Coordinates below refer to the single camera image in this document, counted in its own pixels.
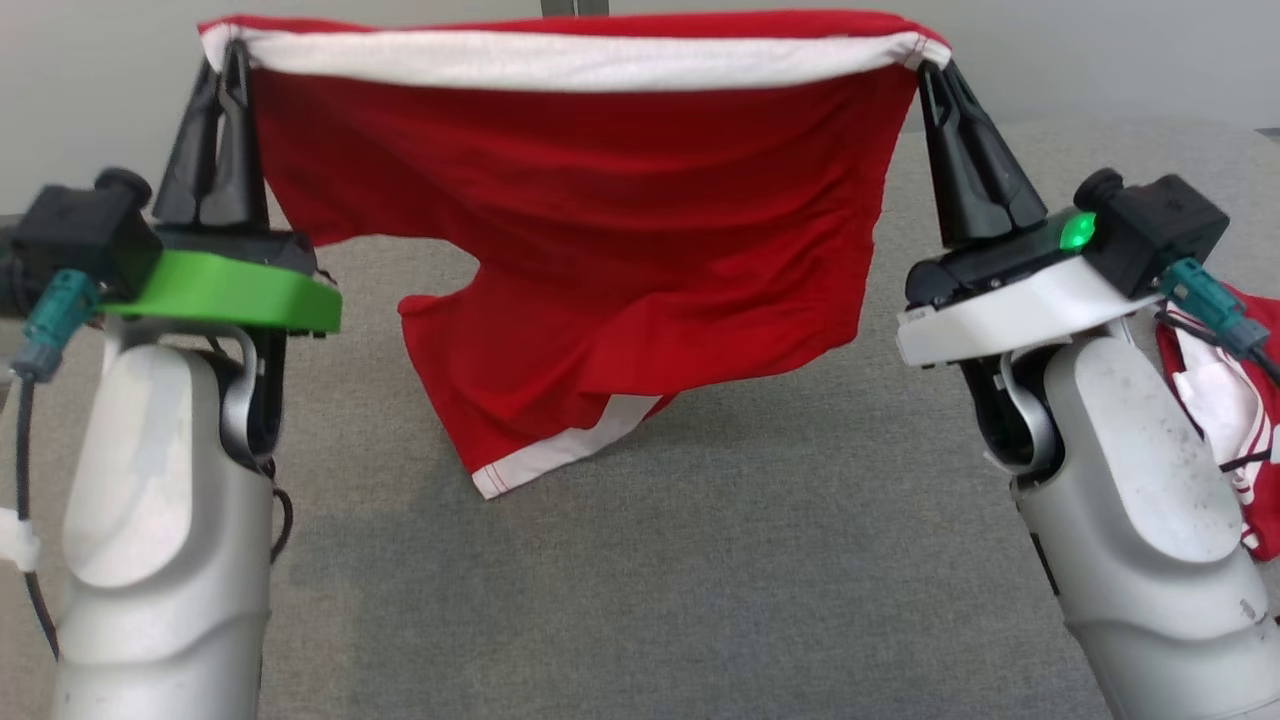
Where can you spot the red and white shirt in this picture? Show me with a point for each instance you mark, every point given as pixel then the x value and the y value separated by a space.
pixel 1225 400

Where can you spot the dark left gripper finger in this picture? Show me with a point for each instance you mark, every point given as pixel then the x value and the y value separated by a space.
pixel 238 170
pixel 185 170

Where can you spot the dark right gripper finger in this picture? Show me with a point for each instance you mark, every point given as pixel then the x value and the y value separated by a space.
pixel 1005 200
pixel 955 190

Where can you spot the light grey partition panel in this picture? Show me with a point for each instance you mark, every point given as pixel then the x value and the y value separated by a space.
pixel 1150 60
pixel 80 100

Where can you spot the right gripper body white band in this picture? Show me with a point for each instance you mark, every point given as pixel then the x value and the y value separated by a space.
pixel 1000 310

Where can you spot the red shorts with white stripe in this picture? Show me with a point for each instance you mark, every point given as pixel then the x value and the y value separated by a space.
pixel 600 250

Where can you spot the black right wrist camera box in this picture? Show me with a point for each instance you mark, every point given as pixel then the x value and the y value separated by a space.
pixel 1160 225

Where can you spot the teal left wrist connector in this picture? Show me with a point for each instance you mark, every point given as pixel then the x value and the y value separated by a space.
pixel 55 320

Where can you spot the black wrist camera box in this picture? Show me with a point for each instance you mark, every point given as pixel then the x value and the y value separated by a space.
pixel 1160 225
pixel 80 235

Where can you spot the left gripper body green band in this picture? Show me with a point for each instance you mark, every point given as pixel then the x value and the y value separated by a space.
pixel 230 290

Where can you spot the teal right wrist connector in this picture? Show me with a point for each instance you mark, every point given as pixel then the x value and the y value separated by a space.
pixel 1210 305

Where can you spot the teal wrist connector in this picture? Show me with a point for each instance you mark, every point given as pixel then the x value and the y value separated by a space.
pixel 1210 305
pixel 55 320

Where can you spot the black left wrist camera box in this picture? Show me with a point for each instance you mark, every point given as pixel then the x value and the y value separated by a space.
pixel 80 235

